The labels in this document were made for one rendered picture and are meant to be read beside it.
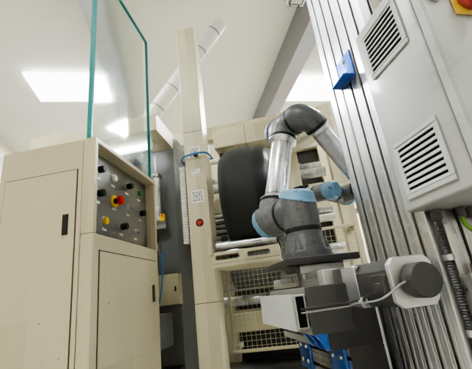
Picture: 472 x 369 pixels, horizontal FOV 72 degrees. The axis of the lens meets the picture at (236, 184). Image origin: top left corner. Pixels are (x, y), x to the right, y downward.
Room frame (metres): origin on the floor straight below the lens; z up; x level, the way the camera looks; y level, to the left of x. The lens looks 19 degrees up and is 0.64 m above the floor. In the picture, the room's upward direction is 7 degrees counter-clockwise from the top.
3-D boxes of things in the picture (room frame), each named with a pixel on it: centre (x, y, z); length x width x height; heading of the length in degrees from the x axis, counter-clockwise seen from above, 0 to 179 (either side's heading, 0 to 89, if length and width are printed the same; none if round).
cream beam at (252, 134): (2.15, -0.19, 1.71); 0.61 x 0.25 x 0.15; 82
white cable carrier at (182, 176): (1.87, 0.31, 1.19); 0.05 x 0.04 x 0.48; 172
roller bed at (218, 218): (2.28, 0.14, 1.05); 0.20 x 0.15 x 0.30; 82
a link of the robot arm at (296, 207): (1.04, -0.19, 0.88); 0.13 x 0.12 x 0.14; 34
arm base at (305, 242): (1.04, -0.20, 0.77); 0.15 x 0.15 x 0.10
